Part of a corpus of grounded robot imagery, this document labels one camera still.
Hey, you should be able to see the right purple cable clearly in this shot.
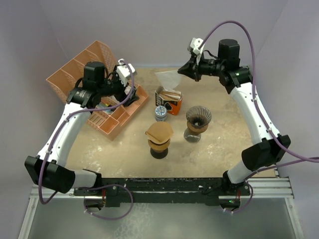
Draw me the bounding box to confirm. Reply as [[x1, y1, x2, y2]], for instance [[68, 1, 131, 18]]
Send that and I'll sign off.
[[199, 21, 319, 215]]

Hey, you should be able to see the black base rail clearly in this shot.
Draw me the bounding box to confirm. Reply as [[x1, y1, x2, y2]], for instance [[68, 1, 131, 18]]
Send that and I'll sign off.
[[74, 177, 250, 207]]

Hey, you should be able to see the smoky glass dripper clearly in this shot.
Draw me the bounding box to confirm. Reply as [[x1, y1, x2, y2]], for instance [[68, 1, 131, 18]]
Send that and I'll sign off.
[[186, 106, 212, 126]]

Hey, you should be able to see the orange coffee filter box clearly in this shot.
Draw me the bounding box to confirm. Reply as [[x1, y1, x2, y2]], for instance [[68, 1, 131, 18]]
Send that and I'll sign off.
[[155, 86, 183, 116]]

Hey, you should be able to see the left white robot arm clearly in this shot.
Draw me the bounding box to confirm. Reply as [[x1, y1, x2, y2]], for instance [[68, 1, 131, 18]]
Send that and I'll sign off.
[[24, 59, 137, 195]]

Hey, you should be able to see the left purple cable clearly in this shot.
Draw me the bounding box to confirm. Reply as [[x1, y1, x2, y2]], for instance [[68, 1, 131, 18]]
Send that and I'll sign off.
[[38, 61, 137, 220]]

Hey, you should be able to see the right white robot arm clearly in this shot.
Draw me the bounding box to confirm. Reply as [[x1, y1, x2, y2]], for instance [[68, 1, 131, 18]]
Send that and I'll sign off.
[[177, 38, 291, 195]]

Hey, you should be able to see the light wooden dripper ring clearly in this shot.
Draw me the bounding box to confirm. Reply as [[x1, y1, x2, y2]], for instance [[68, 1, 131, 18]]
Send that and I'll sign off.
[[148, 139, 171, 151]]

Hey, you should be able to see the clear glass carafe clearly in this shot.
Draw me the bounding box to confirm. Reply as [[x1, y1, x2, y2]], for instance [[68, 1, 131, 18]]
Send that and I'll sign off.
[[183, 130, 201, 143]]

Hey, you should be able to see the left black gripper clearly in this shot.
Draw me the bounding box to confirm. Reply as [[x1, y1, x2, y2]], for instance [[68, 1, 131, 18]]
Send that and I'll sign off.
[[97, 66, 139, 106]]

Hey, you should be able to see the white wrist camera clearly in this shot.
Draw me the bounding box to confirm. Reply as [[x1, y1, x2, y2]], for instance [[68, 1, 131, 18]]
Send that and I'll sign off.
[[187, 37, 205, 65], [116, 59, 137, 87]]

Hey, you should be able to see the small blue white jar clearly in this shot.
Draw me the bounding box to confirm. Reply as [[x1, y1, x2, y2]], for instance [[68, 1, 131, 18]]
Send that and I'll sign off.
[[155, 106, 167, 121]]

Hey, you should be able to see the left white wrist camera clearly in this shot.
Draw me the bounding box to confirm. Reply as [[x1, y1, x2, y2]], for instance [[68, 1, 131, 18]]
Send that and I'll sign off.
[[116, 59, 137, 87]]

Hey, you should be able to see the white paper coffee filter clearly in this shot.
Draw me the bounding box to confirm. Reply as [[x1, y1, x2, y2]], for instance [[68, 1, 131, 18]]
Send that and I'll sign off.
[[155, 70, 182, 90]]

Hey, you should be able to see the pink plastic desk organizer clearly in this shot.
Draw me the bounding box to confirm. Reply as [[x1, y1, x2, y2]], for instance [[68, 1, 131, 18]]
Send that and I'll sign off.
[[45, 40, 150, 142]]

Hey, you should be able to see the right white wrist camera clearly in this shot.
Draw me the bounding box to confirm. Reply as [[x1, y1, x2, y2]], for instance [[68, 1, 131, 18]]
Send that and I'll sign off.
[[187, 37, 205, 65]]

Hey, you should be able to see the purple cable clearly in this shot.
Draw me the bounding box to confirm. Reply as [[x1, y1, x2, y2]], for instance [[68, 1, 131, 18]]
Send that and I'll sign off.
[[38, 61, 137, 220], [199, 21, 319, 215]]

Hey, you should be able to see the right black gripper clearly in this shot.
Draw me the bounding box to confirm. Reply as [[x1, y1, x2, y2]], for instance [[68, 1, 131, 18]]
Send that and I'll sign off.
[[178, 52, 225, 82]]

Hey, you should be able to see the brown paper coffee filter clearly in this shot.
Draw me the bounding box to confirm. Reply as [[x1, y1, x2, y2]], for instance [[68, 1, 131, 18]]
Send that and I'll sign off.
[[145, 121, 173, 144]]

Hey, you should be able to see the dark wooden dripper ring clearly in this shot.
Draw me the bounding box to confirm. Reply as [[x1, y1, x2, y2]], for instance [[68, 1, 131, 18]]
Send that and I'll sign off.
[[186, 121, 209, 135]]

